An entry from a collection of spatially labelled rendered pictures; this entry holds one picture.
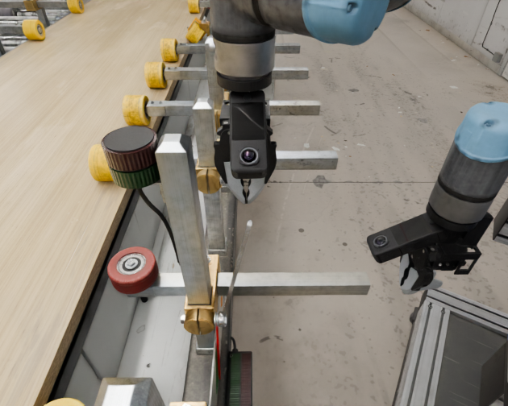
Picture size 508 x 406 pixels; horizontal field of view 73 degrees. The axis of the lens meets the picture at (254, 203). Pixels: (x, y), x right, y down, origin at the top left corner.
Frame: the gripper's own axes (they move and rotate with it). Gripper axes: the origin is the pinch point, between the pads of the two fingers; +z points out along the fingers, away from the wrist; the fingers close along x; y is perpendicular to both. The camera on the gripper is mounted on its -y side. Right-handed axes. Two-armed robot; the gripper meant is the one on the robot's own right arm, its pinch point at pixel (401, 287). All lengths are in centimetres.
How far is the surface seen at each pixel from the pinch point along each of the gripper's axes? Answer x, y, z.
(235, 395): -13.9, -31.1, 12.5
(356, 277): 0.0, -9.2, -3.3
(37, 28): 125, -121, -12
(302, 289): -1.7, -18.9, -2.1
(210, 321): -8.6, -34.7, -3.4
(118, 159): -7, -42, -34
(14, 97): 67, -103, -7
